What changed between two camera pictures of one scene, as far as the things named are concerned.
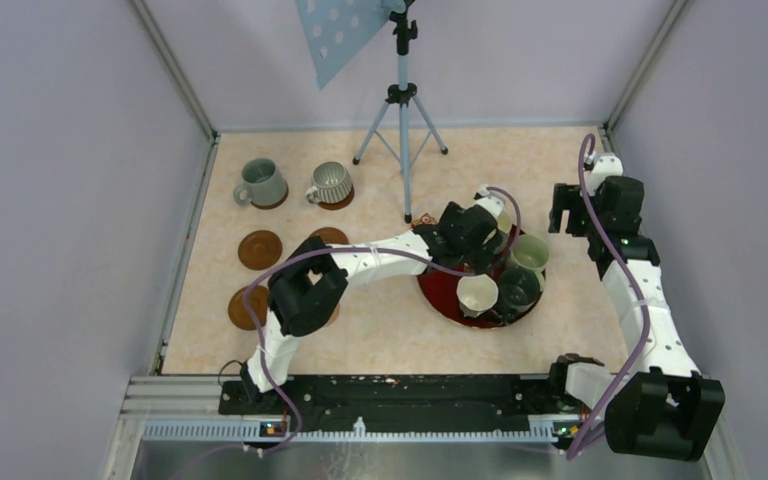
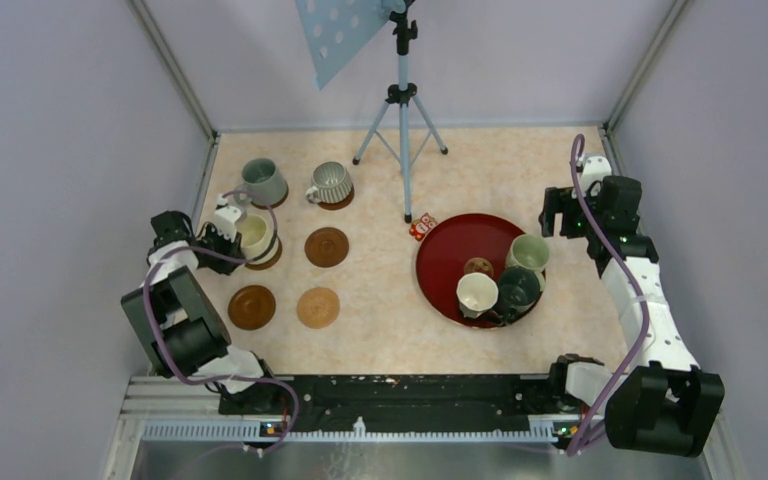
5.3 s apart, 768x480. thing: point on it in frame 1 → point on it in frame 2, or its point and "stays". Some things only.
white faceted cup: [476, 293] stays
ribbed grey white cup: [331, 183] stays
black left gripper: [478, 256] → [230, 248]
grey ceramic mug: [263, 184] stays
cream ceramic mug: [506, 218] → [256, 233]
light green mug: [532, 252] stays
